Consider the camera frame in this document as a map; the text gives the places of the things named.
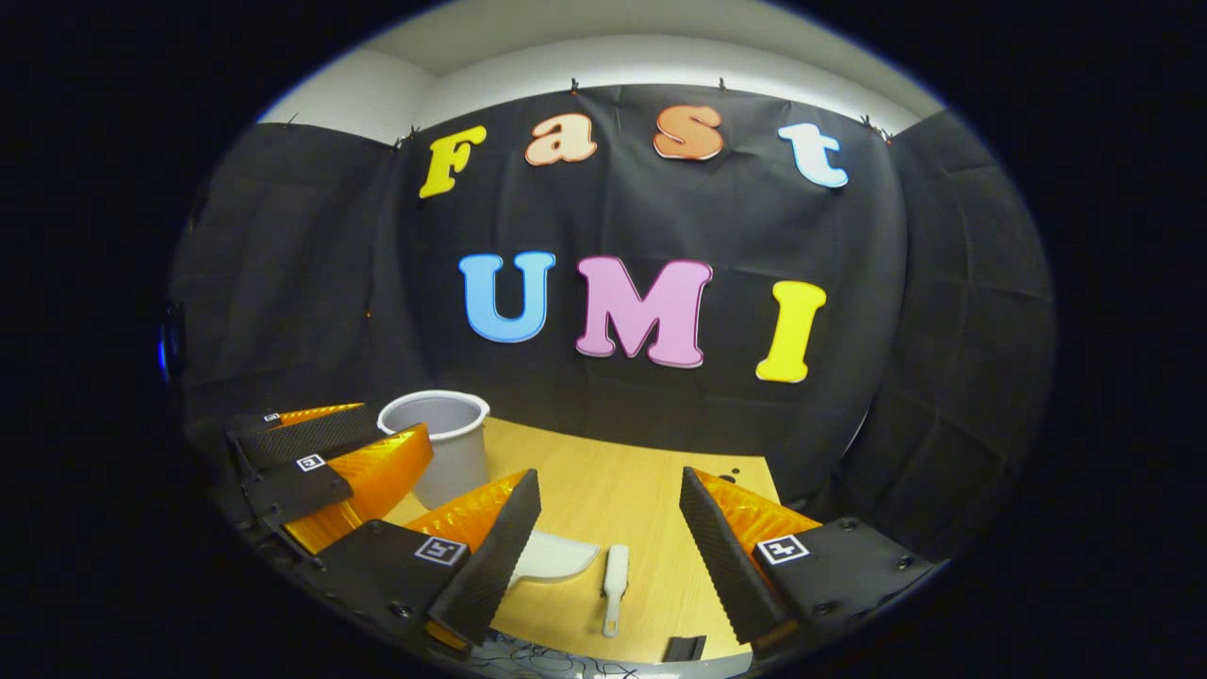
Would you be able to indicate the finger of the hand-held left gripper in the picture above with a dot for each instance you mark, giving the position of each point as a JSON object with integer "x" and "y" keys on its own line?
{"x": 311, "y": 434}
{"x": 292, "y": 486}

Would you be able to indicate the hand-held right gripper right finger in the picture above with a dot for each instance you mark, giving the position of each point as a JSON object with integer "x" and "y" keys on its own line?
{"x": 726, "y": 556}

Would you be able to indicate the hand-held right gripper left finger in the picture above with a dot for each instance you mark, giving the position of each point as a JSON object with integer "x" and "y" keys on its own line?
{"x": 490, "y": 566}

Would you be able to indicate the white dustpan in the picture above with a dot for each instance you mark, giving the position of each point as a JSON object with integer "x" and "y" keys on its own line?
{"x": 556, "y": 558}

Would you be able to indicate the small white broom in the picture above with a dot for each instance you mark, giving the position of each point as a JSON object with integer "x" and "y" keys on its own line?
{"x": 616, "y": 575}

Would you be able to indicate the white garbage bin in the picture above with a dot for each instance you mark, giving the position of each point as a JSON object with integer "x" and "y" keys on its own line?
{"x": 448, "y": 453}

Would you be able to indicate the wooden desktop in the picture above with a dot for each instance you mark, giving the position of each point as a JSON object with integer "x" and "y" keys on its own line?
{"x": 603, "y": 490}

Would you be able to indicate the small black block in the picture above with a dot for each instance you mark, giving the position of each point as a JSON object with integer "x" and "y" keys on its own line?
{"x": 684, "y": 649}

